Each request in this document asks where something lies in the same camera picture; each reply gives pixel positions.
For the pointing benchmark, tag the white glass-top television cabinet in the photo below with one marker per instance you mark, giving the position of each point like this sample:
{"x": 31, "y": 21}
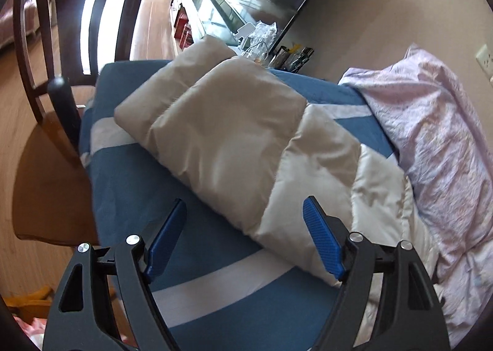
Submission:
{"x": 215, "y": 11}

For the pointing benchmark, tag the pink cloth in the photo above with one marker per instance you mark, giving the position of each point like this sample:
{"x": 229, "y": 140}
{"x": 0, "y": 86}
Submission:
{"x": 32, "y": 333}

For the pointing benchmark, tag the blue white striped bed sheet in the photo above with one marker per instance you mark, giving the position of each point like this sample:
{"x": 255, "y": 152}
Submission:
{"x": 215, "y": 227}

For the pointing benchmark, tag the red box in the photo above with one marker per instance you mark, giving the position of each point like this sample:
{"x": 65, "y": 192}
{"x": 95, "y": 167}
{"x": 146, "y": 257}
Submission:
{"x": 180, "y": 25}
{"x": 187, "y": 36}

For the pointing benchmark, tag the white wall socket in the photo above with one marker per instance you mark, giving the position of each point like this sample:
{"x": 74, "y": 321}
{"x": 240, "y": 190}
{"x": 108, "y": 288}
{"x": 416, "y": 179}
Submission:
{"x": 486, "y": 62}

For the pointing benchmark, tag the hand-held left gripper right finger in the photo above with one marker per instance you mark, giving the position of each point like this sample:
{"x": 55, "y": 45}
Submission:
{"x": 321, "y": 243}

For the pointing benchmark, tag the dark wooden chair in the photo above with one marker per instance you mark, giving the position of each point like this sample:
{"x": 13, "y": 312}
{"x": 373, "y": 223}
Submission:
{"x": 57, "y": 166}

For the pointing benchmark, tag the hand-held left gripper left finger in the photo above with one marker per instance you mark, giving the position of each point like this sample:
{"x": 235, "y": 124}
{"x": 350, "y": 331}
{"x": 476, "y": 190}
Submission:
{"x": 167, "y": 235}

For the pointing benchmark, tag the pale pink quilt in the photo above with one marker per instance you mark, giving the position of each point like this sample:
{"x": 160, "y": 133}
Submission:
{"x": 431, "y": 135}

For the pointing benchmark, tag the dark shiny packets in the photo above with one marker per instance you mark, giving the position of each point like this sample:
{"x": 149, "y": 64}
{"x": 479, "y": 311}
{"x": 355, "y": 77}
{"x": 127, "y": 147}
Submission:
{"x": 292, "y": 58}

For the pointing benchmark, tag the beige down jacket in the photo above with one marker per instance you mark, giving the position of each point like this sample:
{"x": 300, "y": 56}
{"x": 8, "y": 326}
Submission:
{"x": 231, "y": 123}

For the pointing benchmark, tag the clear plastic bag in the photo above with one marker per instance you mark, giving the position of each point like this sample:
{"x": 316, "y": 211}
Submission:
{"x": 265, "y": 33}

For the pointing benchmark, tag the small white device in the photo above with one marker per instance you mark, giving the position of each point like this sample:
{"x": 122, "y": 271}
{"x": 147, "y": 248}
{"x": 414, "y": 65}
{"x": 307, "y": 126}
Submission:
{"x": 245, "y": 31}

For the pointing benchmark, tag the yellow wooden toy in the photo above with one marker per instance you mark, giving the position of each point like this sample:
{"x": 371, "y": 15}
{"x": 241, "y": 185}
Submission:
{"x": 29, "y": 303}

